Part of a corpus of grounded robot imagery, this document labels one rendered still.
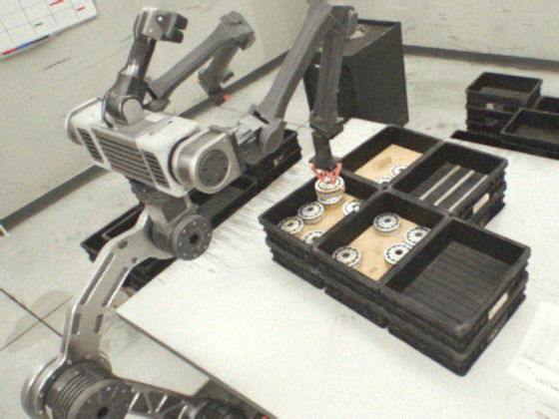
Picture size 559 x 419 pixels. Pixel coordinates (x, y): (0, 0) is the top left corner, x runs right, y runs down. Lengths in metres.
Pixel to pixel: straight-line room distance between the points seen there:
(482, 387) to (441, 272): 0.38
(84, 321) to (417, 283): 0.99
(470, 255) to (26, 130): 3.48
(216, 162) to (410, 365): 0.86
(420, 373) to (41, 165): 3.54
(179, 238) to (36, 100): 3.00
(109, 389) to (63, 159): 3.16
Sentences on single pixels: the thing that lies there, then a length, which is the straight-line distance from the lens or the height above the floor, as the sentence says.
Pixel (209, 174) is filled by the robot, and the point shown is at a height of 1.45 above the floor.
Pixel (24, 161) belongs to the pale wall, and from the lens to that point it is 4.47.
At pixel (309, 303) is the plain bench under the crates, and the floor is 0.70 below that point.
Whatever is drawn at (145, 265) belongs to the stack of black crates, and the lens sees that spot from 2.66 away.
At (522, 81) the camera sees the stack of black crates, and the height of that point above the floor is 0.56.
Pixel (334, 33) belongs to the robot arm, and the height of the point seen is 1.60.
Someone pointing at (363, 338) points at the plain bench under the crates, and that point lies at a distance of 1.74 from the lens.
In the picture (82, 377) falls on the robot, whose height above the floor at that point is 0.96.
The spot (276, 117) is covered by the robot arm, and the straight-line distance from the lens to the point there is 1.36.
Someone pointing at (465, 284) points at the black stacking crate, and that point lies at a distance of 1.69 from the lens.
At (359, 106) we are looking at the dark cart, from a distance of 3.40.
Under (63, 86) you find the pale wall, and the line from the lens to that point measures 4.50.
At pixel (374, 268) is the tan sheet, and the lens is 1.76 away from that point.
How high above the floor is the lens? 2.07
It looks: 37 degrees down
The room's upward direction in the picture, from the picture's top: 10 degrees counter-clockwise
